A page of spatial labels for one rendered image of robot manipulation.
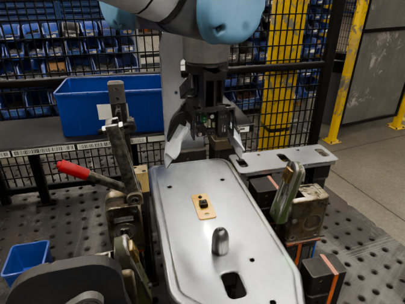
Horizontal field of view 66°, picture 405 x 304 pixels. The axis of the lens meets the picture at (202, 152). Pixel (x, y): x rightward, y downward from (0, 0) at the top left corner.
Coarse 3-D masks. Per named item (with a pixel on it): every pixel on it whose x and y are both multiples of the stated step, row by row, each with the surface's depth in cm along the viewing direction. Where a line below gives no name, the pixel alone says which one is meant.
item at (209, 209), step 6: (192, 198) 69; (198, 198) 69; (204, 198) 69; (198, 204) 67; (204, 204) 66; (210, 204) 67; (198, 210) 66; (204, 210) 66; (210, 210) 66; (198, 216) 64; (204, 216) 64; (210, 216) 64
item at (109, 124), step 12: (108, 120) 54; (132, 120) 54; (108, 132) 53; (120, 132) 53; (132, 132) 55; (120, 144) 54; (120, 156) 55; (120, 168) 56; (132, 168) 58; (132, 180) 58
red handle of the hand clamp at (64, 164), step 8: (64, 160) 55; (64, 168) 55; (72, 168) 55; (80, 168) 56; (80, 176) 56; (88, 176) 57; (96, 176) 57; (104, 176) 59; (104, 184) 58; (112, 184) 59; (120, 184) 60
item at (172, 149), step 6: (180, 126) 56; (180, 132) 56; (186, 132) 55; (174, 138) 57; (180, 138) 55; (168, 144) 57; (174, 144) 57; (180, 144) 55; (168, 150) 58; (174, 150) 55; (168, 156) 58; (174, 156) 54; (168, 162) 59
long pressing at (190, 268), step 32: (224, 160) 85; (160, 192) 72; (192, 192) 72; (224, 192) 72; (160, 224) 62; (192, 224) 62; (224, 224) 62; (256, 224) 62; (192, 256) 55; (224, 256) 55; (256, 256) 55; (288, 256) 56; (192, 288) 49; (224, 288) 49; (256, 288) 49; (288, 288) 49
